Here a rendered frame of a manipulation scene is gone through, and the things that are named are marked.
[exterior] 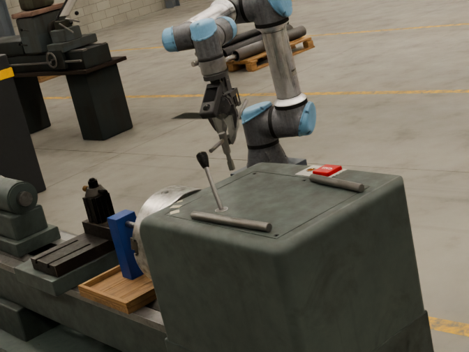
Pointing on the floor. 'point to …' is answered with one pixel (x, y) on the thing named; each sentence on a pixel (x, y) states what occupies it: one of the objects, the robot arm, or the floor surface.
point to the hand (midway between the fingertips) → (229, 140)
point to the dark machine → (15, 134)
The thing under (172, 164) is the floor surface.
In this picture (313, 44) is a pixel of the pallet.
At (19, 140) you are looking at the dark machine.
